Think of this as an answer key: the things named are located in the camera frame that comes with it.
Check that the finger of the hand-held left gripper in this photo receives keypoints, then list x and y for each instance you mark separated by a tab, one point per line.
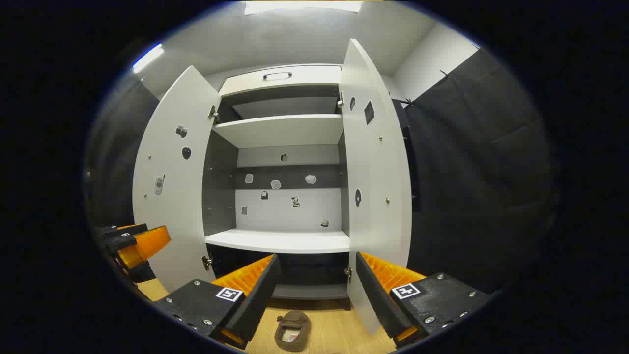
145	246
130	229

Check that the brown fuzzy shoe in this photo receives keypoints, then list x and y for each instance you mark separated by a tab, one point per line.
300	322

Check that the wide ceiling light panel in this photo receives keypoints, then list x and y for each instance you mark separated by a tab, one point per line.
302	7

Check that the cabinet door with cherry sticker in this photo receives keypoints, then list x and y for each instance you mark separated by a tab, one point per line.
378	172

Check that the white cabinet shelf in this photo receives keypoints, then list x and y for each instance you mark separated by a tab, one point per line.
280	241
280	130

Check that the white shoe cabinet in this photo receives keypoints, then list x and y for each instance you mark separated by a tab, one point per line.
290	211

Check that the narrow ceiling light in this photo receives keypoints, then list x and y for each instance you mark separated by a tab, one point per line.
147	58

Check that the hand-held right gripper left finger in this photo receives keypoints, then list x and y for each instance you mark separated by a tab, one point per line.
260	295

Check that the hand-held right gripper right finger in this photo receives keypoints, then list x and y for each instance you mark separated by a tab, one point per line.
373	295

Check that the cabinet door with camera sticker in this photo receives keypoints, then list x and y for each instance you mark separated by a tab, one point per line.
172	221

